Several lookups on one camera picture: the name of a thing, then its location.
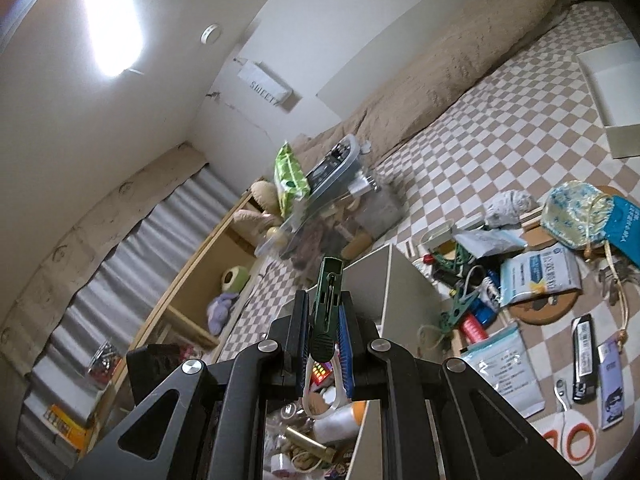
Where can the black flat device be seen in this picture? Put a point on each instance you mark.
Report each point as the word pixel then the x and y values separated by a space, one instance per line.
pixel 325 170

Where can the purple bookmark card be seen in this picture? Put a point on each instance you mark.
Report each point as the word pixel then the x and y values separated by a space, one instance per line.
pixel 611 385

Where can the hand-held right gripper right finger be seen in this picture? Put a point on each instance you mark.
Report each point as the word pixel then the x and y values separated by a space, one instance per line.
pixel 346 350

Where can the yellow ball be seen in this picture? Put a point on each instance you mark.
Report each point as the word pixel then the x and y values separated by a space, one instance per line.
pixel 273 233

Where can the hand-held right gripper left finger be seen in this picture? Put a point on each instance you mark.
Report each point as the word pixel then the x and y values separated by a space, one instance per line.
pixel 300 332

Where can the white cardboard box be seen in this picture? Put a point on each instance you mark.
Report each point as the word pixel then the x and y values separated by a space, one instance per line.
pixel 400 285

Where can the green plastic clip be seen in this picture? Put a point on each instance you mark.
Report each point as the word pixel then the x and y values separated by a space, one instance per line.
pixel 450 260
pixel 457 312
pixel 326 300

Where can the grey plastic packet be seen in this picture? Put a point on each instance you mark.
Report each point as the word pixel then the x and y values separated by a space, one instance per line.
pixel 492 244

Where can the green wipes packet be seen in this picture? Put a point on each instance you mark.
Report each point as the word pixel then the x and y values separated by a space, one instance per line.
pixel 290 180

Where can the beige printed valance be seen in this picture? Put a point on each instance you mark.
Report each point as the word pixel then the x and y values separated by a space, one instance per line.
pixel 75 240

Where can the black bar lighter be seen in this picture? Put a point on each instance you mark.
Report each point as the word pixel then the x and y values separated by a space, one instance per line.
pixel 584 360

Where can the white knit cloth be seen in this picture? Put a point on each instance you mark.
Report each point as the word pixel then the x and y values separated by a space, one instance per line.
pixel 510 207

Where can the clear zip packet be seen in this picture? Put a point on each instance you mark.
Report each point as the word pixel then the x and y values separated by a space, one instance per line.
pixel 502 370

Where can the purple plush toy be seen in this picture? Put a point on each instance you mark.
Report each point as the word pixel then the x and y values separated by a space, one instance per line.
pixel 221 312

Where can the blue card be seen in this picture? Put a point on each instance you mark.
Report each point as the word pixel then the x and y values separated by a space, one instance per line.
pixel 625 230

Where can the small white box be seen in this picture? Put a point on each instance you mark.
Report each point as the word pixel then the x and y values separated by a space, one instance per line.
pixel 435 237

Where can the bright ceiling lamp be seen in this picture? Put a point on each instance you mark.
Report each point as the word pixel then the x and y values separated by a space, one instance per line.
pixel 114 15

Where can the wooden bedside shelf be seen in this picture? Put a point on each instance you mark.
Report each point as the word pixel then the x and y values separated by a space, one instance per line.
pixel 200 265

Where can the white box lid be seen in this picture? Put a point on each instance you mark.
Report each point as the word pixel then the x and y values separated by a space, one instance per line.
pixel 615 90

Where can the clear doll display box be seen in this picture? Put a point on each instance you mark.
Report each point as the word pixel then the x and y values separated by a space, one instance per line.
pixel 105 362

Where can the avocado plush toy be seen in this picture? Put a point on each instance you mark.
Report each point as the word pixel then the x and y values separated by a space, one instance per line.
pixel 235 280

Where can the round cork coaster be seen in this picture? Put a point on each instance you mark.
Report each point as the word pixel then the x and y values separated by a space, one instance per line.
pixel 542 312

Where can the checkered bedsheet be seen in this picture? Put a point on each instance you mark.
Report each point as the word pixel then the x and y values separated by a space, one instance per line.
pixel 500 150

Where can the white blue mask packet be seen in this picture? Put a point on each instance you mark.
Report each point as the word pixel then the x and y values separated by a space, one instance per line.
pixel 540 275

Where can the clear plastic storage bin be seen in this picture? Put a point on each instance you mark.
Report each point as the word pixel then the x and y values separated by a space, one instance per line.
pixel 370 210

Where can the grey curtain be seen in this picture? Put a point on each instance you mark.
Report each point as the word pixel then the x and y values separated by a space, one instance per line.
pixel 100 310

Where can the round ceiling light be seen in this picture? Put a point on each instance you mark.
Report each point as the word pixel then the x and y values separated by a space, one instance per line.
pixel 211 33

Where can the red cylinder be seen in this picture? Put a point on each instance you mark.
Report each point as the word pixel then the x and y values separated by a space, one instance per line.
pixel 474 327

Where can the key bunch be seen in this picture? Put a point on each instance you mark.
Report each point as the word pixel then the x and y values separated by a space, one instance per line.
pixel 615 280

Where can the beige quilt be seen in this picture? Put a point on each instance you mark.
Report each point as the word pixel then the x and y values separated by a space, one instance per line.
pixel 450 70

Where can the orange book box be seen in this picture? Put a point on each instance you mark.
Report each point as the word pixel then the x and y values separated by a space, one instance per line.
pixel 65 427

